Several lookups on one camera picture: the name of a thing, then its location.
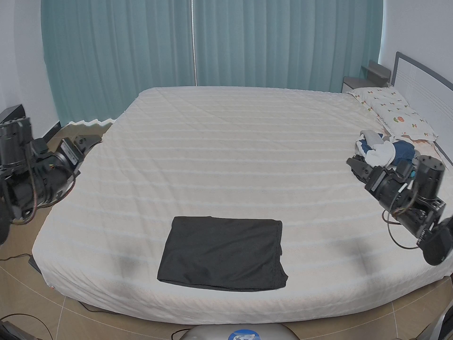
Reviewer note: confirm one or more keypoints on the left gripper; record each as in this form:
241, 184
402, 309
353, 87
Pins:
49, 179

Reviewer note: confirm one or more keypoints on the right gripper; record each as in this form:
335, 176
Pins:
389, 193

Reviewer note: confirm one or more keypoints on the black T-shirt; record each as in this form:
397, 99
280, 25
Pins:
223, 250

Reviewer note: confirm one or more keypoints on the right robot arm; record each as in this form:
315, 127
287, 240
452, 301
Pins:
430, 177

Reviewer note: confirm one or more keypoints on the pile of clothes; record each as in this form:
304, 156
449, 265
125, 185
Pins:
380, 152

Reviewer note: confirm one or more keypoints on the bed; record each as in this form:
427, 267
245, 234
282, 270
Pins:
230, 147

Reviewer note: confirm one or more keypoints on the white printed pillow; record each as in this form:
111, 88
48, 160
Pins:
393, 113

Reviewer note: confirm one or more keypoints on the black chest of drawers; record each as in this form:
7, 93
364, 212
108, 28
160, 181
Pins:
12, 113

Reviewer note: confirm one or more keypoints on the grey bedside table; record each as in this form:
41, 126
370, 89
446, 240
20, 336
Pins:
371, 74

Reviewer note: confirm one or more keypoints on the blue-green curtain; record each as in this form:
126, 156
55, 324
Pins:
116, 48
283, 30

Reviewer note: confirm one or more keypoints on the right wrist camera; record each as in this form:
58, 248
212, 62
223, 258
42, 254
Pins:
404, 170

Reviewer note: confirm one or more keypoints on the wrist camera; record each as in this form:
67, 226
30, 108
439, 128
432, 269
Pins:
40, 148
404, 170

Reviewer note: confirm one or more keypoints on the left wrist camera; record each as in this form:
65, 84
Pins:
40, 148

